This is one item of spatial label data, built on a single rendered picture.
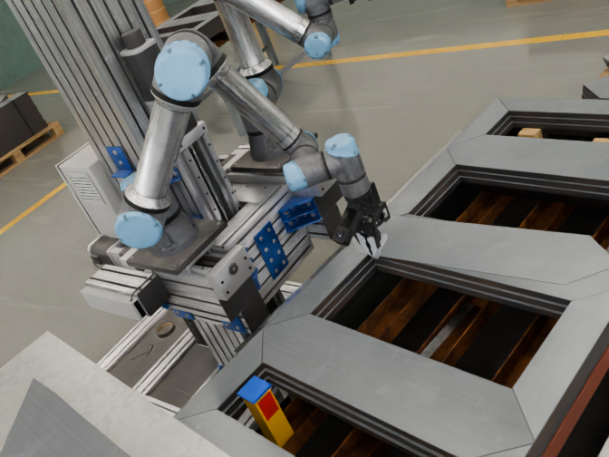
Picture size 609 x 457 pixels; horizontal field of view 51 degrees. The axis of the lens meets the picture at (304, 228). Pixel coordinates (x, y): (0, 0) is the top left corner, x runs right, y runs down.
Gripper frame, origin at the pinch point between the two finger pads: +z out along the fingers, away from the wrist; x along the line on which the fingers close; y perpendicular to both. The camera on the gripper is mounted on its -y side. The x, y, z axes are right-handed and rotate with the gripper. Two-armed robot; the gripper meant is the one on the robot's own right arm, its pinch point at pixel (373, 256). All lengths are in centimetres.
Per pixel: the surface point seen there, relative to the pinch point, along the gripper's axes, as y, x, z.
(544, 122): 80, -9, 4
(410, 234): 12.1, -3.5, 0.7
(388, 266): 1.8, -2.3, 4.3
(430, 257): 5.4, -14.6, 0.7
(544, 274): 8.4, -44.1, 0.7
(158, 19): 393, 724, 57
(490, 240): 15.9, -26.2, 0.7
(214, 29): 190, 305, 4
